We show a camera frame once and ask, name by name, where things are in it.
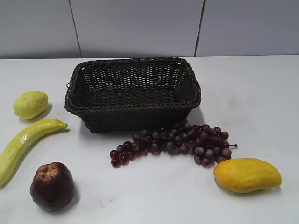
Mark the purple grape bunch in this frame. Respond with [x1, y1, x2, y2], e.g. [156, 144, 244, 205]
[110, 119, 238, 168]

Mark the yellow-green lemon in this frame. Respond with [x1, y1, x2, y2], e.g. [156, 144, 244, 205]
[13, 91, 49, 119]

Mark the dark red apple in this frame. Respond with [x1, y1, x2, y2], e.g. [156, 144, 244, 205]
[30, 162, 75, 211]

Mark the yellow mango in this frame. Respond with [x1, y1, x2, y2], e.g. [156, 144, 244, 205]
[213, 158, 282, 194]

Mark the black wicker basket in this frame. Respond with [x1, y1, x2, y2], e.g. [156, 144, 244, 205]
[64, 57, 201, 133]

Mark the yellow-green banana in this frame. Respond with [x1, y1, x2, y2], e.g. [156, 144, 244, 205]
[0, 119, 68, 186]

